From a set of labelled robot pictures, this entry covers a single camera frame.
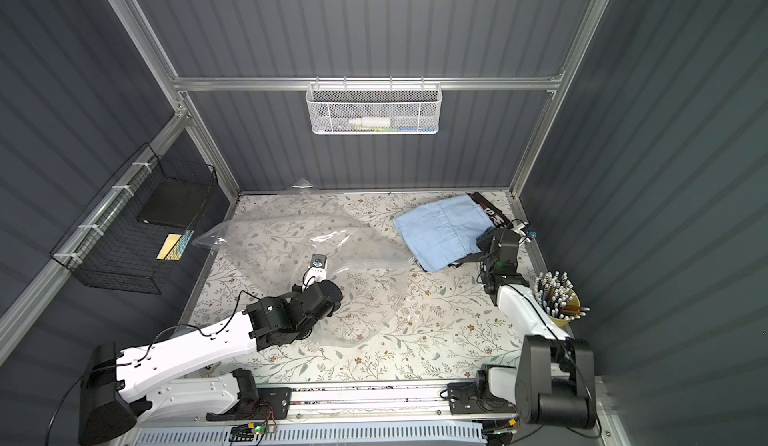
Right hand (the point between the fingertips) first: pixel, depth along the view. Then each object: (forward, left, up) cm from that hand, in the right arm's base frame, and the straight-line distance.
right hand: (492, 231), depth 86 cm
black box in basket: (0, +87, +12) cm, 88 cm away
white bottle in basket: (+31, +36, +16) cm, 50 cm away
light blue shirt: (+2, +14, -4) cm, 14 cm away
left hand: (-18, +46, -1) cm, 49 cm away
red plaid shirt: (+14, -8, -11) cm, 19 cm away
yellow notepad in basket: (-17, +77, +16) cm, 81 cm away
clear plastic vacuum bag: (+3, +73, -17) cm, 75 cm away
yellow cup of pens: (-21, -11, +1) cm, 24 cm away
